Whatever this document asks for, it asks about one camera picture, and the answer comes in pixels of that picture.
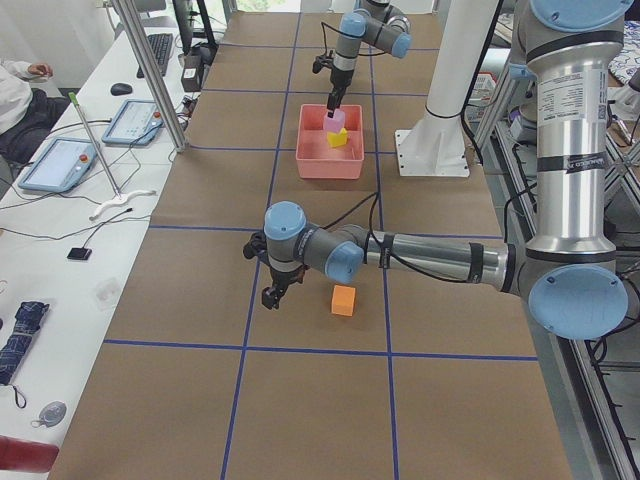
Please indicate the teach pendant tablet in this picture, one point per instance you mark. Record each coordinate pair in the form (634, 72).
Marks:
(136, 123)
(60, 167)

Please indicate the black box on table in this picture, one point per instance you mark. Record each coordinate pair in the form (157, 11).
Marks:
(192, 73)

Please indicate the white stick with green tip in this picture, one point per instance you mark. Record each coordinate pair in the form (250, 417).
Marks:
(120, 198)

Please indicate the person in white shirt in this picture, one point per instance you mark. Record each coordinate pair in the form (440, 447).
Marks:
(28, 114)

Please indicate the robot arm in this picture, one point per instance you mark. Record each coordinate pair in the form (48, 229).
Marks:
(566, 273)
(377, 24)

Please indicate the black keyboard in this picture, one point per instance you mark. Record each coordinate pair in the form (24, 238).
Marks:
(161, 46)

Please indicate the far teach pendant tablet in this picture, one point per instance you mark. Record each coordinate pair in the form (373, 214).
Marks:
(136, 123)

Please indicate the near teach pendant tablet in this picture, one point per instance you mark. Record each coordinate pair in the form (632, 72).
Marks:
(60, 167)

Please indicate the aluminium frame post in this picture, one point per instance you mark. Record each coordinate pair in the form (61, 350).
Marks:
(143, 53)

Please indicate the black computer mouse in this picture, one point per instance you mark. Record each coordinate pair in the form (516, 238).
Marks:
(121, 89)

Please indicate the folded blue umbrella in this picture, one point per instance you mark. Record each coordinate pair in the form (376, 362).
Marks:
(28, 320)

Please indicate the orange foam block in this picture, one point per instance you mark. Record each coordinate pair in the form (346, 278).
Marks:
(343, 300)

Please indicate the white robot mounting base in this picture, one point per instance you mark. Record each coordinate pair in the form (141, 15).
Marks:
(435, 145)

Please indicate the red bottle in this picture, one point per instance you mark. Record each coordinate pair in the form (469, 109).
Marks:
(27, 456)

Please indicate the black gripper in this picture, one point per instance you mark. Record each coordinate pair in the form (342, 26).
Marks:
(283, 278)
(341, 80)

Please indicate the yellow foam block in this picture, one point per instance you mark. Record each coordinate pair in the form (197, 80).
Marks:
(337, 139)

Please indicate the pink plastic bin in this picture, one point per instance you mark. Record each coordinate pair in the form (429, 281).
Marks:
(316, 158)

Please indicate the pink foam block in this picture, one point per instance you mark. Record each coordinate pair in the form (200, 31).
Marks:
(334, 121)

